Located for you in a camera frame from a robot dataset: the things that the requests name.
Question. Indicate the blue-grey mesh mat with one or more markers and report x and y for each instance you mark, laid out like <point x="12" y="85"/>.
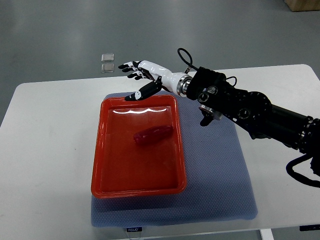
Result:
<point x="218" y="183"/>

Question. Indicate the upper silver floor plate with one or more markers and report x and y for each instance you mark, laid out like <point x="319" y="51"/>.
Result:
<point x="107" y="57"/>

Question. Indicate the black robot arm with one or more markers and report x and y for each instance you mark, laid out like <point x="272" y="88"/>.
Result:
<point x="251" y="110"/>

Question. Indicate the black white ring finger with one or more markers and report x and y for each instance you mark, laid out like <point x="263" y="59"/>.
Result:
<point x="132" y="75"/>

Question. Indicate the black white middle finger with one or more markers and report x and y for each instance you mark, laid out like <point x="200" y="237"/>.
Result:
<point x="128" y="69"/>

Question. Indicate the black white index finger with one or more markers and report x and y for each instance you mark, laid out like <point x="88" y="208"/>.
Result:
<point x="131" y="65"/>

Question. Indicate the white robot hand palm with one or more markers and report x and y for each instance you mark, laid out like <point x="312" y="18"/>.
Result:
<point x="176" y="83"/>

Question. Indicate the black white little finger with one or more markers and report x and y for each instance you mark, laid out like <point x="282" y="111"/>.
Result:
<point x="138" y="77"/>

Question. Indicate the black table label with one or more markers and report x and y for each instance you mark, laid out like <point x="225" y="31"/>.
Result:
<point x="134" y="229"/>

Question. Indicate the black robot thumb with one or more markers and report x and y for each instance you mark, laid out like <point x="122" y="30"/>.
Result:
<point x="145" y="92"/>

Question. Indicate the cardboard box corner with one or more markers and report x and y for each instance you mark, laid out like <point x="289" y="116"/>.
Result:
<point x="303" y="5"/>

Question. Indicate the red plastic tray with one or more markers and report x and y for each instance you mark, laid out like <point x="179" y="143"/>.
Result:
<point x="124" y="168"/>

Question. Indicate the white table leg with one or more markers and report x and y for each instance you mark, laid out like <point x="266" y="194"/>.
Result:
<point x="266" y="234"/>

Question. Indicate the red pepper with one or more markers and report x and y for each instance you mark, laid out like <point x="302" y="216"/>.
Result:
<point x="153" y="134"/>

